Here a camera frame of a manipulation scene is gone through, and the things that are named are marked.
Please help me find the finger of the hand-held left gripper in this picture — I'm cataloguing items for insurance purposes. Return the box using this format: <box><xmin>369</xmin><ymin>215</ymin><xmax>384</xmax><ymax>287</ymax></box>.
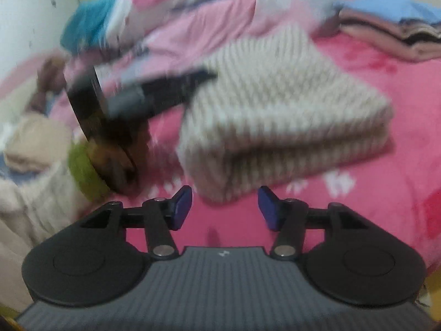
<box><xmin>138</xmin><ymin>70</ymin><xmax>218</xmax><ymax>111</ymax></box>

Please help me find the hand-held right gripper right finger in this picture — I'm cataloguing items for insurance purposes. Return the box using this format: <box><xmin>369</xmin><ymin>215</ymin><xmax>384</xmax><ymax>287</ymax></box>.
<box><xmin>258</xmin><ymin>185</ymin><xmax>371</xmax><ymax>260</ymax></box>

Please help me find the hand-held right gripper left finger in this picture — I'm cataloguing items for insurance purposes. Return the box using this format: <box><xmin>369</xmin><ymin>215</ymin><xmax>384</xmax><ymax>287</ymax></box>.
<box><xmin>80</xmin><ymin>185</ymin><xmax>193</xmax><ymax>260</ymax></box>

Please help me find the beige checked coat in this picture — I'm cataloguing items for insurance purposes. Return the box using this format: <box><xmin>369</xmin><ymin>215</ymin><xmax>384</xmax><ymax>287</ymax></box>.
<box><xmin>176</xmin><ymin>24</ymin><xmax>395</xmax><ymax>204</ymax></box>

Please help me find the person's left forearm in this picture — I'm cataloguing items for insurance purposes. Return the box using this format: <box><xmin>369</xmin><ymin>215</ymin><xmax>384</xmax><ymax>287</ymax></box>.
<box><xmin>0</xmin><ymin>141</ymin><xmax>112</xmax><ymax>314</ymax></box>

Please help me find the stack of folded clothes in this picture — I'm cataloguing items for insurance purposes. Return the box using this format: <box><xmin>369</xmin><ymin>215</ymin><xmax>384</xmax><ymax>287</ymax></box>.
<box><xmin>336</xmin><ymin>0</ymin><xmax>441</xmax><ymax>26</ymax></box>

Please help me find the person's left hand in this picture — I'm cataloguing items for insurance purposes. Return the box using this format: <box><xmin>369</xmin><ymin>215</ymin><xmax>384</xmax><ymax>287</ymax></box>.
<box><xmin>103</xmin><ymin>122</ymin><xmax>151</xmax><ymax>180</ymax></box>

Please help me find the brown plush toy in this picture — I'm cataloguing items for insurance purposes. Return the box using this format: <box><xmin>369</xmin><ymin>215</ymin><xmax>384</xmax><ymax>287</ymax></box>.
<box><xmin>29</xmin><ymin>57</ymin><xmax>68</xmax><ymax>111</ymax></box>

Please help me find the beige crumpled garment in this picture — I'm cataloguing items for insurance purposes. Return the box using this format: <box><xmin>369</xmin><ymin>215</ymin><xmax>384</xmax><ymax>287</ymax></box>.
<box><xmin>5</xmin><ymin>114</ymin><xmax>73</xmax><ymax>173</ymax></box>

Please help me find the pink white headboard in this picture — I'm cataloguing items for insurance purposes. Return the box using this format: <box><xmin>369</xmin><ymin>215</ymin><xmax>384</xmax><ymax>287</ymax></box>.
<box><xmin>0</xmin><ymin>55</ymin><xmax>52</xmax><ymax>118</ymax></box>

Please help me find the pink floral duvet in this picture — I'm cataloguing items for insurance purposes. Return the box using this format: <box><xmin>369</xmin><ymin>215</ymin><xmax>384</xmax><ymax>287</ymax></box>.
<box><xmin>64</xmin><ymin>0</ymin><xmax>366</xmax><ymax>87</ymax></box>

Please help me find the teal pillow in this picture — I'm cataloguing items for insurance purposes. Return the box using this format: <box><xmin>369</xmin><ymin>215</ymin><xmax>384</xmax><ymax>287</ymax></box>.
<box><xmin>60</xmin><ymin>0</ymin><xmax>119</xmax><ymax>56</ymax></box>

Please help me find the pale pink folded garment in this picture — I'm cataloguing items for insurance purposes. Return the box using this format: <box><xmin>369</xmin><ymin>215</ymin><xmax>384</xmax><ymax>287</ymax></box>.
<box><xmin>345</xmin><ymin>28</ymin><xmax>441</xmax><ymax>63</ymax></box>

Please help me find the black folded garment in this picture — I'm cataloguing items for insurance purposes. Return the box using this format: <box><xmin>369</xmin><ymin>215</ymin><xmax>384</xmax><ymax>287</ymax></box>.
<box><xmin>403</xmin><ymin>33</ymin><xmax>441</xmax><ymax>47</ymax></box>

